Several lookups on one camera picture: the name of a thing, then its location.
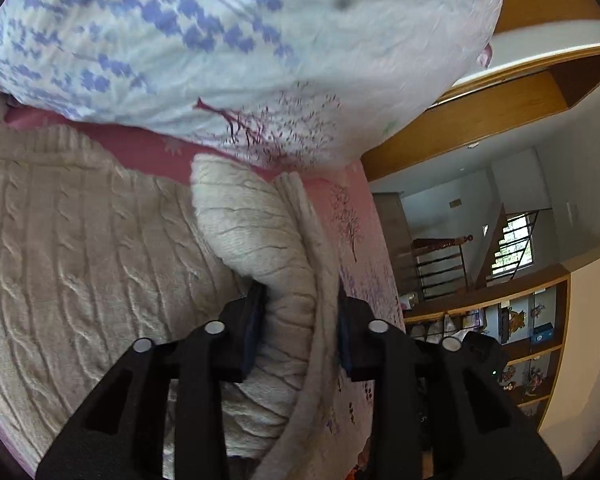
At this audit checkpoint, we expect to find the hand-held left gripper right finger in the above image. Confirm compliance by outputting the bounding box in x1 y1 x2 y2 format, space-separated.
336 282 563 480

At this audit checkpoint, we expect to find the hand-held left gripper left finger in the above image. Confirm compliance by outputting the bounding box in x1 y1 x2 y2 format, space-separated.
35 282 268 480

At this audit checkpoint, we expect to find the beige cable-knit sweater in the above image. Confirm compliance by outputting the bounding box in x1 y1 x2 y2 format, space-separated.
0 122 348 480

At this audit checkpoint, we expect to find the pink floral bed sheet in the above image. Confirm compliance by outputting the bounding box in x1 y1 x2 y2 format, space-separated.
4 107 407 480

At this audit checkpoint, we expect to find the wooden stair railing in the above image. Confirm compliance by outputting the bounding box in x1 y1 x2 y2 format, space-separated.
409 234 470 302

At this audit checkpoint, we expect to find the barred window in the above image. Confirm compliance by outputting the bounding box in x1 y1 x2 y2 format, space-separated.
485 211 537 281

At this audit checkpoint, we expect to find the blue box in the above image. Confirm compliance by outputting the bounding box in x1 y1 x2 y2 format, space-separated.
531 324 561 345

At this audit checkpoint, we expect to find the wooden bookshelf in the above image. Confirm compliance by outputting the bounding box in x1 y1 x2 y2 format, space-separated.
402 242 600 456

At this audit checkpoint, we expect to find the white pillow with tree print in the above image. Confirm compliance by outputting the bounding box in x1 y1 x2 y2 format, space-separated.
0 0 509 172

